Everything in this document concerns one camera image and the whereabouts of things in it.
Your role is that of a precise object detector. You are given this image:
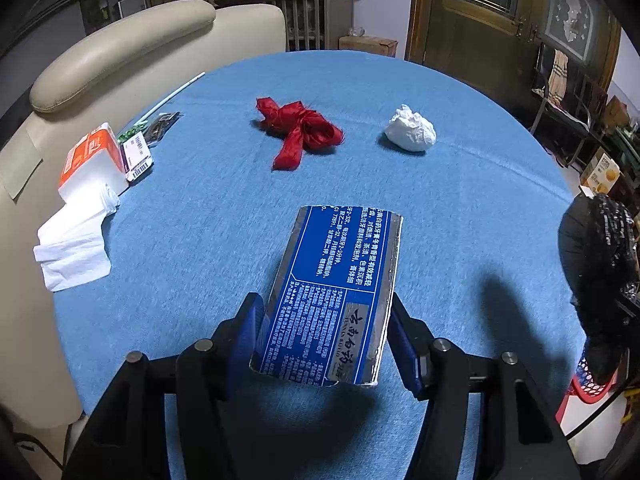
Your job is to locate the blue medicine box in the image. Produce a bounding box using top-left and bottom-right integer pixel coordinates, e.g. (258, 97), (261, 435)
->
(250, 206), (402, 387)

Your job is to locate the black plastic bag bundle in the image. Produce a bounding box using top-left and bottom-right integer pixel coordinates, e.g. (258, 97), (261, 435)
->
(558, 194), (639, 385)

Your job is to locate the white paper ball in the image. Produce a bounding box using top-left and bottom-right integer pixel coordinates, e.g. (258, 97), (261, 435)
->
(384, 104), (437, 153)

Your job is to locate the red plastic mesh basket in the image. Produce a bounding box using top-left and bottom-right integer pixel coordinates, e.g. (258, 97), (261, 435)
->
(555, 351), (617, 422)

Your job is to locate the blue round tablecloth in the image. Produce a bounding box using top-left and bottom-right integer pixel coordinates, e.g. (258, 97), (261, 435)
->
(54, 51), (585, 479)

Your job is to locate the white loose tissue paper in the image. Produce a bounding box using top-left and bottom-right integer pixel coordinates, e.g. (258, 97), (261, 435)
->
(32, 184), (119, 292)

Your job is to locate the white barcode medicine box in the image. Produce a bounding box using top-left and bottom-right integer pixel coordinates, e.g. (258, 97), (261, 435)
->
(120, 132), (153, 182)

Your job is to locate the orange white tissue pack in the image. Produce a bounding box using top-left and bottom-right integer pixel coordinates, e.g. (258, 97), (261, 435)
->
(58, 122), (128, 203)

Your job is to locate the dark foil snack packet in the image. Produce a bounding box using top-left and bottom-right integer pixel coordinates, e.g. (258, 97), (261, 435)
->
(143, 112), (182, 148)

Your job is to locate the green pill blister pack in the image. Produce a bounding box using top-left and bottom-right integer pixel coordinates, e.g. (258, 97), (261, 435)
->
(117, 122), (148, 144)

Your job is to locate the thin white rod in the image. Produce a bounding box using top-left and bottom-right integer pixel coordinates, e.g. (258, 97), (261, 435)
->
(122, 72), (206, 131)

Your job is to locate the yellow printed cardboard box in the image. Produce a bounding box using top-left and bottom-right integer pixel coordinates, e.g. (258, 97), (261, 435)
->
(580, 148), (620, 194)

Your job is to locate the black metal chair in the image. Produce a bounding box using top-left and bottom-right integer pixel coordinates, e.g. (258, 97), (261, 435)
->
(528, 42), (608, 168)

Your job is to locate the beige leather sofa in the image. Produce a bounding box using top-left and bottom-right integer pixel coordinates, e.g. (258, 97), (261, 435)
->
(1, 0), (285, 429)

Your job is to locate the brown cardboard box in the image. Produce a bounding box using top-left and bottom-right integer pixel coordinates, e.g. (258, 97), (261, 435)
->
(338, 36), (398, 58)

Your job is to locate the plaid scarf on chair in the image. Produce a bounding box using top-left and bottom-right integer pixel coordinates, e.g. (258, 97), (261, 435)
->
(547, 50), (568, 107)

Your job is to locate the brown wooden double door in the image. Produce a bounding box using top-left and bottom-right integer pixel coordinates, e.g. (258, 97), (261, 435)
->
(406, 0), (622, 110)

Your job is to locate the wooden slatted radiator cabinet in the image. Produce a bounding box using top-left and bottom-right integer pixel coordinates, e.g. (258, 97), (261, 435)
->
(214, 0), (357, 51)

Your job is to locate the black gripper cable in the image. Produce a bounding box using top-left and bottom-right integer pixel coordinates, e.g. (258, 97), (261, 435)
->
(564, 374), (637, 443)

